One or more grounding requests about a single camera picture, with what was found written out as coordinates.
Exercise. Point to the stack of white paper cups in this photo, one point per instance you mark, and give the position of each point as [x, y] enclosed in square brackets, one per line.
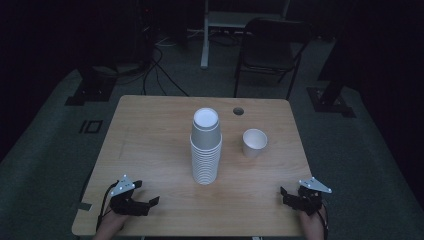
[205, 156]

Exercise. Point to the black folding chair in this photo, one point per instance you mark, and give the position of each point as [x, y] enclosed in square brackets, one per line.
[270, 50]

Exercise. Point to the single white paper cup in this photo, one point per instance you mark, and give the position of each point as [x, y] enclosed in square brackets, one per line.
[254, 141]

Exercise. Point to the black stand with flat base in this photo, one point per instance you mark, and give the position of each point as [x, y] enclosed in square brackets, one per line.
[330, 96]
[91, 90]

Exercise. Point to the round table grommet hole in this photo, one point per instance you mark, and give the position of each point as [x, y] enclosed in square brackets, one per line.
[238, 111]

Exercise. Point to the person's right hand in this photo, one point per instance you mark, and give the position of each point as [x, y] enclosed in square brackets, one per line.
[313, 226]

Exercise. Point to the person's left hand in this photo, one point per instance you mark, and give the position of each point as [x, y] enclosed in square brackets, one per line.
[110, 225]

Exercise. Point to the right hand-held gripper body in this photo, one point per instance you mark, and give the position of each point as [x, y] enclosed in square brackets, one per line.
[308, 203]

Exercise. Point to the white metal desk frame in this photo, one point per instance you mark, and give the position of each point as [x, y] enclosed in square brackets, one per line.
[206, 40]

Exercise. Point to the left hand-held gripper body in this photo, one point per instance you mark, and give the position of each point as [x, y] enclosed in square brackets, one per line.
[128, 206]

